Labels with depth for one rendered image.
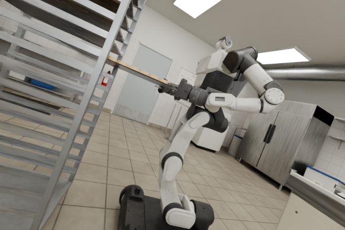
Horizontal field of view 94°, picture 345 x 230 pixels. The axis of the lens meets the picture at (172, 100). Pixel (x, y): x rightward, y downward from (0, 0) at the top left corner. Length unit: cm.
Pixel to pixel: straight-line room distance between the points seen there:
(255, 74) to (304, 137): 379
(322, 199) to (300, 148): 387
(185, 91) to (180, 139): 36
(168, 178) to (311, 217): 68
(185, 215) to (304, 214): 73
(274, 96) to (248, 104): 11
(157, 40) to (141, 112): 207
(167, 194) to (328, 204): 82
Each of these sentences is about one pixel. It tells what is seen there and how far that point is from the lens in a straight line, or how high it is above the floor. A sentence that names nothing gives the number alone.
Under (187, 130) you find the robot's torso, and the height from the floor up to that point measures 84.
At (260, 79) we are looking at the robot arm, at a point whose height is 123.
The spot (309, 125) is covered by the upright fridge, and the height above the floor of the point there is 159.
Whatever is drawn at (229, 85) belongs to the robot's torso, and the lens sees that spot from 106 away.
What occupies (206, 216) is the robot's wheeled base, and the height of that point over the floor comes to 32.
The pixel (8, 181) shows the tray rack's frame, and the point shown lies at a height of 15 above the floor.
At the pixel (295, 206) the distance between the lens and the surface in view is 77.
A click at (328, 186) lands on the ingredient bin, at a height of 56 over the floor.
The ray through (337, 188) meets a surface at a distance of 105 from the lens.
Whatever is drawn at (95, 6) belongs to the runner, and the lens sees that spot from 89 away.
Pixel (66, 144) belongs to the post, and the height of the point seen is 62.
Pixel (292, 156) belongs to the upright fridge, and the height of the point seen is 82.
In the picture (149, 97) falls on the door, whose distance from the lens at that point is 468.
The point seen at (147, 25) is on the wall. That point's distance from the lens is 478.
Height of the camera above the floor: 98
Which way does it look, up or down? 1 degrees down
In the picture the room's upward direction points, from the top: 22 degrees clockwise
